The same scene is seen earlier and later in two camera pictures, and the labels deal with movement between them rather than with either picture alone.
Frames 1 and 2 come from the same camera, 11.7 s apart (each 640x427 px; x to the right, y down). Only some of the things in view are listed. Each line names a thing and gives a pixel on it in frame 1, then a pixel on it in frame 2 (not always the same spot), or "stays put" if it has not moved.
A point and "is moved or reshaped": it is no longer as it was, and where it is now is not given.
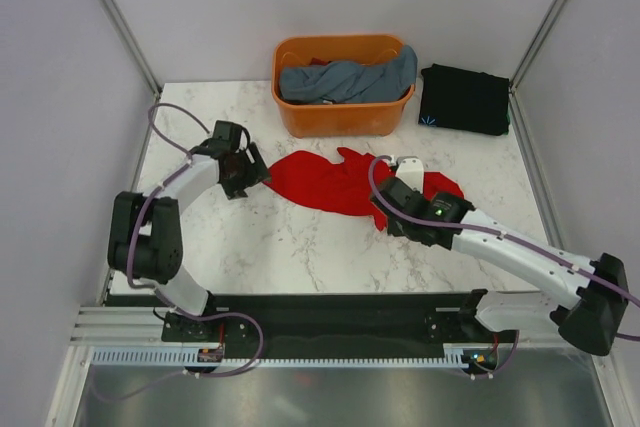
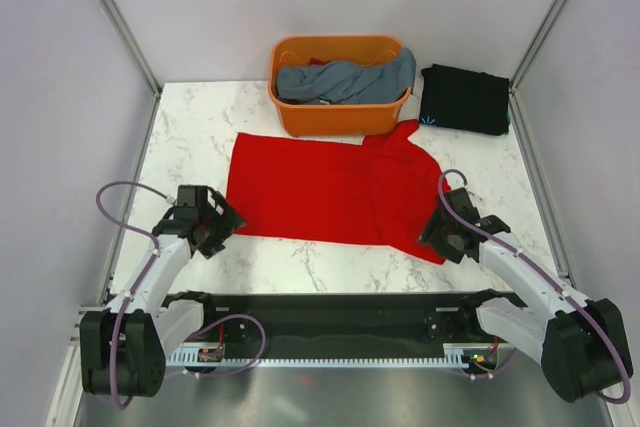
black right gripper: (393, 229) -> (430, 235)
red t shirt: (343, 187) is moved or reshaped
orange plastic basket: (338, 119) stays put
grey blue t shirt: (345, 82) stays put
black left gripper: (257, 172) -> (229, 221)
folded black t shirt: (462, 99) stays put
